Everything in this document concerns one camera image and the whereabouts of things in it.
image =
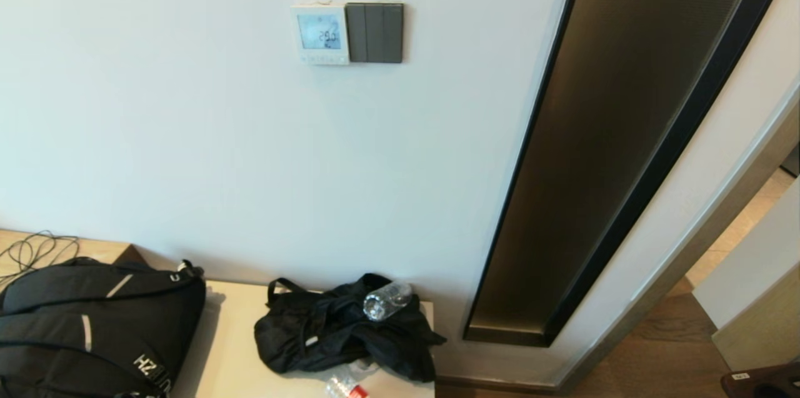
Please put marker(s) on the white wall thermostat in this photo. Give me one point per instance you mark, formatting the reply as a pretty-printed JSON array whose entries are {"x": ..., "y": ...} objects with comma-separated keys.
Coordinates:
[{"x": 320, "y": 32}]

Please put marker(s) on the clear plastic water bottle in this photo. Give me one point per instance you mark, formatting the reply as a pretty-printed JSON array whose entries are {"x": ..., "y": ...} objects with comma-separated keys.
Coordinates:
[{"x": 382, "y": 303}]

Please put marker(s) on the small crumpled black bag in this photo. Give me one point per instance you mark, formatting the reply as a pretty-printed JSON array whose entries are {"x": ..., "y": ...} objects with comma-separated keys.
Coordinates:
[{"x": 325, "y": 335}]

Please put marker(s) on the red label plastic bottle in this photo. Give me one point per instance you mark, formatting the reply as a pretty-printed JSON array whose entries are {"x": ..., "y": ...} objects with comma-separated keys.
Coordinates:
[{"x": 350, "y": 390}]

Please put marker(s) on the large black backpack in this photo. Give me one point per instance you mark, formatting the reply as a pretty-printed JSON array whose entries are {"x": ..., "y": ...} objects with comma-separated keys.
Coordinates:
[{"x": 94, "y": 323}]

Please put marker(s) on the white door with wooden edge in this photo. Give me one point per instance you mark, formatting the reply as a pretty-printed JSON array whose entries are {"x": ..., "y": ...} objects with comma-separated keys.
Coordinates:
[{"x": 756, "y": 273}]

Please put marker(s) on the dark brown object white label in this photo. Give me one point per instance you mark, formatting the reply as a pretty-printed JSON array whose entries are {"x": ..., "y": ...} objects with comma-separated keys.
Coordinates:
[{"x": 762, "y": 382}]

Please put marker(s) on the grey wall switch panel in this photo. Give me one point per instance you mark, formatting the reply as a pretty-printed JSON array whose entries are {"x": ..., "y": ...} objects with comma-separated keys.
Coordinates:
[{"x": 375, "y": 32}]

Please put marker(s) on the dark bronze recessed wall panel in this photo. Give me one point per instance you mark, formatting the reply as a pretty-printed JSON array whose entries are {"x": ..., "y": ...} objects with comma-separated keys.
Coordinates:
[{"x": 600, "y": 135}]

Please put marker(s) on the grey door frame trim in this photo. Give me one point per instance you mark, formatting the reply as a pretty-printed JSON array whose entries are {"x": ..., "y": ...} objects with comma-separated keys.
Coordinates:
[{"x": 712, "y": 223}]

